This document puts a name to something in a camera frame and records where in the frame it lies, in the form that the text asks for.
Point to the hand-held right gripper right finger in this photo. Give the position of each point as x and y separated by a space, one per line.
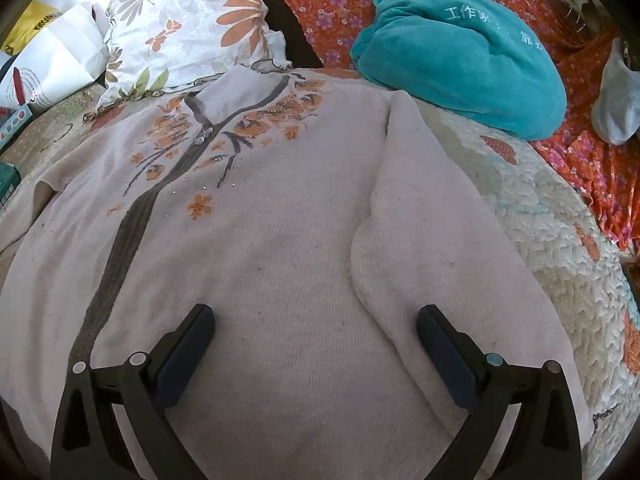
448 357

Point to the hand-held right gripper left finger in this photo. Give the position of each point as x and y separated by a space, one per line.
184 357

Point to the pink floral knit sweater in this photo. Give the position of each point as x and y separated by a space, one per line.
260 240

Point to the quilted patterned bedspread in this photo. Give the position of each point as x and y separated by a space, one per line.
550 240

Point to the green box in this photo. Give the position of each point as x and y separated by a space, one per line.
7 185

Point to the colourful patterned box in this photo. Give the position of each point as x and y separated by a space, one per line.
12 127

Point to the teal fleece blanket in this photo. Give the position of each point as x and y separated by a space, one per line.
460 65

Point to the grey cloth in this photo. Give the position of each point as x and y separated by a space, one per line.
617 105

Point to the white printed plastic bag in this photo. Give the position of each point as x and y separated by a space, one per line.
55 65

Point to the white floral pillow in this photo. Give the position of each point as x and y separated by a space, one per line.
190 20

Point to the yellow plastic bag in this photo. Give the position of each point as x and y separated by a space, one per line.
30 25

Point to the orange floral quilt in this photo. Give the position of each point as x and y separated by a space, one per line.
325 0

